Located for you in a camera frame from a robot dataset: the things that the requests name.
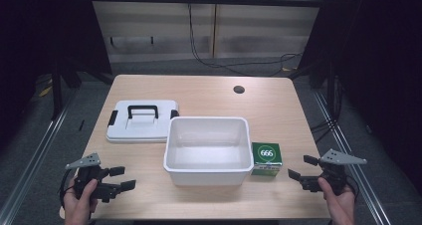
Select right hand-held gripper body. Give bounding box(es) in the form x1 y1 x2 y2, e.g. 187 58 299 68
300 148 368 197

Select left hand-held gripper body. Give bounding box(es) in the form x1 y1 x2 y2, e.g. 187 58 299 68
65 152 121 204

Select green cardboard box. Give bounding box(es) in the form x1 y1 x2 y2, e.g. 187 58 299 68
250 141 284 177

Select white lid with black handle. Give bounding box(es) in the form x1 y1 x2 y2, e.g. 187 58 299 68
105 100 180 144

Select white plastic storage box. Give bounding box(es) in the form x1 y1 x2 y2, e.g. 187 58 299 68
162 115 255 187

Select person's right hand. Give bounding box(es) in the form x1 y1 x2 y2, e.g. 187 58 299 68
316 176 356 225

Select person's left hand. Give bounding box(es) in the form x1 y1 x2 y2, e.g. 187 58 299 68
62 178 100 225

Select black metal stand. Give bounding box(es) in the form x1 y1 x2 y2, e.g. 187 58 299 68
50 64 65 121
325 60 340 123

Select dark curtain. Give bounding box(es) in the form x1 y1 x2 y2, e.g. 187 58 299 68
0 0 113 146
297 0 422 186

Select black horizontal metal bar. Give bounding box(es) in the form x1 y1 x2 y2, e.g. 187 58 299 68
89 0 325 8

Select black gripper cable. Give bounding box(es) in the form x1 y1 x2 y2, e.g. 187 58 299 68
59 169 76 210

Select aluminium floor rail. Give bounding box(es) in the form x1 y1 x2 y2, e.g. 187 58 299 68
313 91 393 225
0 92 78 225

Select black stand cables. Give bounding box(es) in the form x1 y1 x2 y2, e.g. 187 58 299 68
310 116 340 144

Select black cable on floor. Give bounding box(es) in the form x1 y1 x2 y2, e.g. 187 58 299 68
187 2 304 78

